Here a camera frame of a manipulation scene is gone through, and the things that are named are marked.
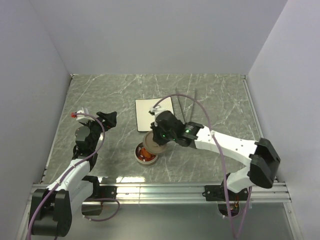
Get aluminium front rail frame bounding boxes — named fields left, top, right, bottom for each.
left=27, top=182, right=292, bottom=205

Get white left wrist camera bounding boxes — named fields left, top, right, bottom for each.
left=71, top=107, right=93, bottom=124

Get orange fried chicken wing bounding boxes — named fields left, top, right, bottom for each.
left=136, top=147, right=157, bottom=163

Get brown round lunch box lid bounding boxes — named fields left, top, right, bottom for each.
left=142, top=131, right=167, bottom=155

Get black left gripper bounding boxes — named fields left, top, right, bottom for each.
left=81, top=111, right=117, bottom=151

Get round steel lunch box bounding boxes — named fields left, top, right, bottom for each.
left=134, top=142, right=158, bottom=166

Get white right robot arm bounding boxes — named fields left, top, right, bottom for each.
left=149, top=108, right=281, bottom=200

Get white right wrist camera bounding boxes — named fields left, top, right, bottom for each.
left=149, top=104, right=165, bottom=118

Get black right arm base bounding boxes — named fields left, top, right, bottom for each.
left=202, top=184, right=250, bottom=218

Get white rectangular plate, black rim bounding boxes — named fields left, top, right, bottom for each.
left=135, top=97, right=174, bottom=133

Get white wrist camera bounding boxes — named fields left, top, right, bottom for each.
left=71, top=107, right=93, bottom=124
left=149, top=104, right=165, bottom=118

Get steel serving tongs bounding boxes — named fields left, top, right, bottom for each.
left=175, top=87, right=196, bottom=123

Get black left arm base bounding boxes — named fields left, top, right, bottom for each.
left=81, top=175, right=120, bottom=222

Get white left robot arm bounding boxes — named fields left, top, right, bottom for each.
left=26, top=108, right=117, bottom=240

